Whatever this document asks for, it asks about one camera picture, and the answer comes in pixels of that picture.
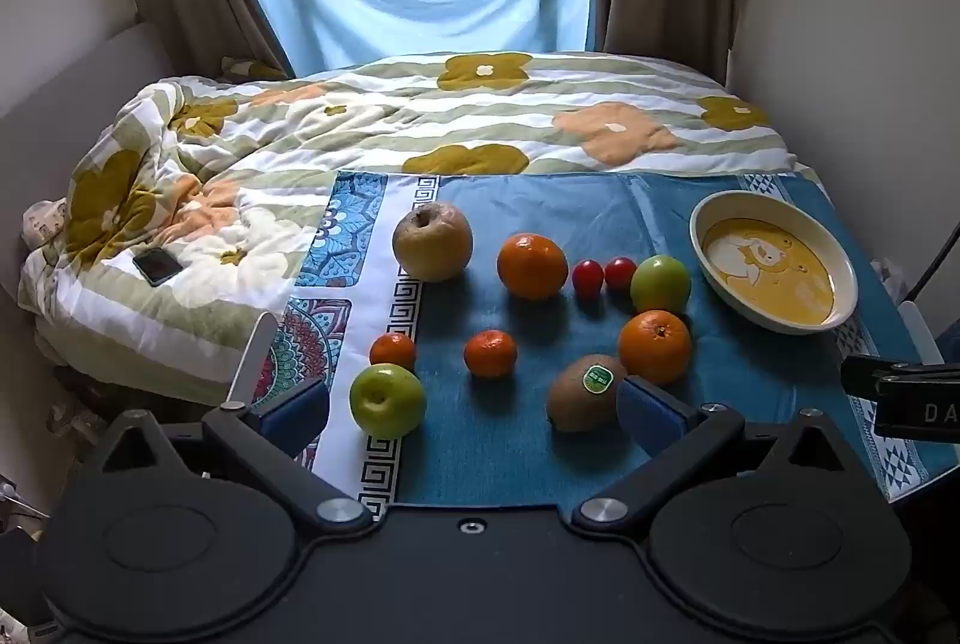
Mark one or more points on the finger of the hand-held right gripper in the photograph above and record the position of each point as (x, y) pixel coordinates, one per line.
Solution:
(870, 374)

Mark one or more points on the red cherry tomato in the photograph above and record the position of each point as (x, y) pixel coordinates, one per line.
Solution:
(620, 273)
(588, 279)

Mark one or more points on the blue cloth mat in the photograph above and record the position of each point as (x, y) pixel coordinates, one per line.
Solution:
(525, 464)

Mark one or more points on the cream bowl with yellow print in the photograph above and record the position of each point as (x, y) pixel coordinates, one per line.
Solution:
(772, 265)

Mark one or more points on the green apple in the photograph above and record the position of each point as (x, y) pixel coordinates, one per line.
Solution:
(388, 402)
(660, 285)

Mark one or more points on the orange with stem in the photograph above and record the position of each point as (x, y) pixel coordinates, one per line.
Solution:
(655, 348)

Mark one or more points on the mandala patterned tablecloth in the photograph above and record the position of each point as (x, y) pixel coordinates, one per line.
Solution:
(360, 314)

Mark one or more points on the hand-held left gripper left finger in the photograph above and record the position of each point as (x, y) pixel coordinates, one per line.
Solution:
(289, 415)

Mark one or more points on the small mandarin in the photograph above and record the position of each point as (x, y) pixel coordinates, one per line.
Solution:
(491, 354)
(392, 351)

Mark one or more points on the floral striped duvet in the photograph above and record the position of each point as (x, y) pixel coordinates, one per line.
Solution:
(375, 111)

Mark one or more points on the black smartphone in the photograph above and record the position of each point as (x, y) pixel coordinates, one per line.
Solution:
(159, 267)

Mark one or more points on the kiwi with green sticker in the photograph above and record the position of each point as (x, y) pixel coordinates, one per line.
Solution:
(574, 400)

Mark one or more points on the white plastic bag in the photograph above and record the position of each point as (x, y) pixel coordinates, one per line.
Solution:
(891, 278)

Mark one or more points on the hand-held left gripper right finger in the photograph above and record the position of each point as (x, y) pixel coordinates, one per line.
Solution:
(652, 415)

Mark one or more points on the large orange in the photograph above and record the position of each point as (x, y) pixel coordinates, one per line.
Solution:
(532, 267)

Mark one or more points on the floral pillow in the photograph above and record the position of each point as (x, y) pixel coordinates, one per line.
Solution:
(251, 68)

